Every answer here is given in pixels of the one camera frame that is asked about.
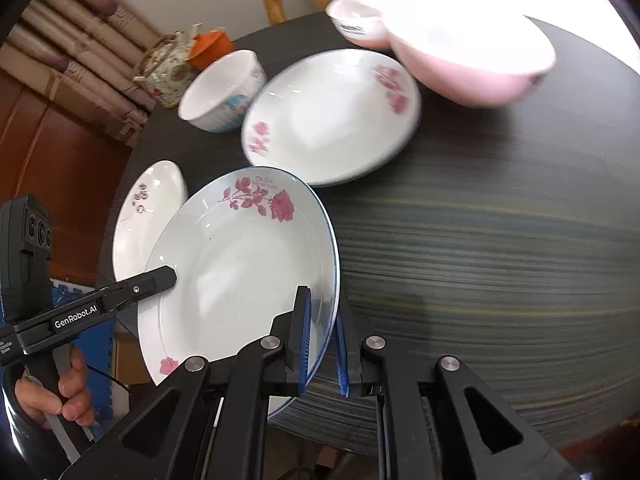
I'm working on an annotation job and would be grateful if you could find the cardboard box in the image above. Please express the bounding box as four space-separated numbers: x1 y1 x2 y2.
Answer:
113 334 152 386

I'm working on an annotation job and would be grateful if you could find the wooden door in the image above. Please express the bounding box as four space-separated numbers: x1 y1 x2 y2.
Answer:
0 73 131 285

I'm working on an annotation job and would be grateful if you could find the orange lidded cup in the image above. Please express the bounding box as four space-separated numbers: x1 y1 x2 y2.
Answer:
188 29 234 70

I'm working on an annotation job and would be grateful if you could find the rose plate blue rim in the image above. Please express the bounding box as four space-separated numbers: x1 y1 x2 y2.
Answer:
138 167 341 384

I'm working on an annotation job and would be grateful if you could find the person's left hand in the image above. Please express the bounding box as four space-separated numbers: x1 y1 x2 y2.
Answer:
14 346 96 429

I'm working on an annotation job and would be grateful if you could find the small purple flower plate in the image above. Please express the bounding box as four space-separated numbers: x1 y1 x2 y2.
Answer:
112 160 188 281

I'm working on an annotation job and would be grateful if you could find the blue foam mat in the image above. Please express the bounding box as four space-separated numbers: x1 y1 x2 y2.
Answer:
49 278 120 441

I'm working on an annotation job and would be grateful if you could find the floral ceramic teapot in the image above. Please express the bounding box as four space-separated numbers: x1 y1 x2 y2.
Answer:
132 24 202 108

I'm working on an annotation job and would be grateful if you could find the white Rabbit bowl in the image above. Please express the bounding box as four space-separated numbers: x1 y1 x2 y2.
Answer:
326 0 408 51

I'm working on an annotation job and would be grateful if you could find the white ribbed bowl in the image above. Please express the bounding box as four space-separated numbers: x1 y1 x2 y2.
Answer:
178 50 267 132

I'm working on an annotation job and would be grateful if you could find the beige patterned curtain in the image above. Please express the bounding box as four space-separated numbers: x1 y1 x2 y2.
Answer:
1 0 160 146

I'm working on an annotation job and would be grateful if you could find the large pink bowl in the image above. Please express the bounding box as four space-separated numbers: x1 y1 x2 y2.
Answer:
381 0 556 108

